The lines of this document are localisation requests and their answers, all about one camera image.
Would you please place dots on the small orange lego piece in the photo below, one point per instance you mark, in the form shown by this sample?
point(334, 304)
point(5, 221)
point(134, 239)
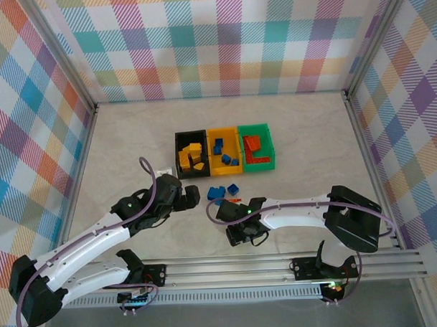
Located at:
point(235, 200)

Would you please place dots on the yellow lego brick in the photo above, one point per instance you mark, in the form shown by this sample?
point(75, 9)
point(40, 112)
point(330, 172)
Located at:
point(184, 160)
point(195, 147)
point(199, 166)
point(195, 157)

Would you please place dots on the blue lego brick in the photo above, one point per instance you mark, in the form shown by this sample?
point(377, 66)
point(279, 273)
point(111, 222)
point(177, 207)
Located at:
point(218, 142)
point(212, 193)
point(234, 189)
point(222, 190)
point(234, 162)
point(217, 150)
point(226, 159)

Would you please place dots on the orange lego brick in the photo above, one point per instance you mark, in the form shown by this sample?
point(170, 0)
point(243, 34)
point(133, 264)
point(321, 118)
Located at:
point(264, 159)
point(252, 142)
point(249, 156)

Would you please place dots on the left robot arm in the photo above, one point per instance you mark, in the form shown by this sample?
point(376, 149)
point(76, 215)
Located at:
point(81, 247)

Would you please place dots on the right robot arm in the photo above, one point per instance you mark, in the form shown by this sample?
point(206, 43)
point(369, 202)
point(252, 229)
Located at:
point(295, 214)

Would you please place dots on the small white plastic piece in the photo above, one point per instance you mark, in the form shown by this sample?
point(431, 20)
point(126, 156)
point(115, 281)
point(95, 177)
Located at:
point(165, 171)

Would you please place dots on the black plastic bin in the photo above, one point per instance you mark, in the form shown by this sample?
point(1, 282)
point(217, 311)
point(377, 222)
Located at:
point(197, 135)

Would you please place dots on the yellow plastic bin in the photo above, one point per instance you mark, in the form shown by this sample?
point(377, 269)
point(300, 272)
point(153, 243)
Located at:
point(230, 141)

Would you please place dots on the green plastic bin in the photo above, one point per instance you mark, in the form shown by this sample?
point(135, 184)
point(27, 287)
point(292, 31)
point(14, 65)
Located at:
point(268, 140)

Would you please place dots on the grey metal sheet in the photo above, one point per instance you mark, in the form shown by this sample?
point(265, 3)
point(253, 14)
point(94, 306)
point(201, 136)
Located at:
point(227, 321)

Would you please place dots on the electronics board with leds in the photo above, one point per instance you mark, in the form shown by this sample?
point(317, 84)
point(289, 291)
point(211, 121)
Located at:
point(135, 299)
point(334, 288)

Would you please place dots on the plaid fabric backdrop panel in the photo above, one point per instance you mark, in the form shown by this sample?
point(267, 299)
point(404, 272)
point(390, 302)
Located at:
point(19, 124)
point(218, 45)
point(417, 110)

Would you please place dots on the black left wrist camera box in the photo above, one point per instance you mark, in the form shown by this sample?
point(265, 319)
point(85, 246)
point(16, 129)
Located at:
point(192, 196)

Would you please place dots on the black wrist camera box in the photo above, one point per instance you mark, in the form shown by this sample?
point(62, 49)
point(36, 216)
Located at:
point(192, 196)
point(227, 210)

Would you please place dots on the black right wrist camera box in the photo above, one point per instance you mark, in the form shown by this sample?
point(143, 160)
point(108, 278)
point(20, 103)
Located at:
point(227, 210)

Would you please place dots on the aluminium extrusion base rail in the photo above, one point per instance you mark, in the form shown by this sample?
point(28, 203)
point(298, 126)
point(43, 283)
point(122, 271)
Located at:
point(226, 271)

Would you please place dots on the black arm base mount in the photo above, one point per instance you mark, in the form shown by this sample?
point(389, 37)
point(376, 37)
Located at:
point(156, 275)
point(305, 270)

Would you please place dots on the aluminium side rail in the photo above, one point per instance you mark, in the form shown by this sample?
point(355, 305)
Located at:
point(82, 157)
point(366, 147)

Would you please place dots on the aluminium frame post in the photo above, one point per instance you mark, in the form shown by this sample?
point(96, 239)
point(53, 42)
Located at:
point(66, 54)
point(374, 39)

